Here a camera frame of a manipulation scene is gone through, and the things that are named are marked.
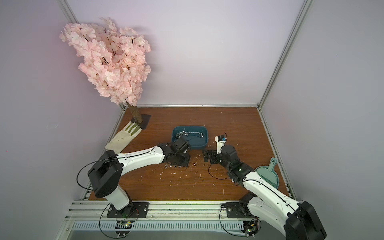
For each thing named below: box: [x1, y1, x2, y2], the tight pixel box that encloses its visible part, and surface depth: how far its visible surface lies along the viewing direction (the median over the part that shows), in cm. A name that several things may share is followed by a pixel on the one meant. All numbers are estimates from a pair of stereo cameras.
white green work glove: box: [105, 121, 143, 154], surface depth 103 cm
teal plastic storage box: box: [171, 125, 209, 150], surface depth 105 cm
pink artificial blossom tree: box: [59, 18, 152, 124], surface depth 71 cm
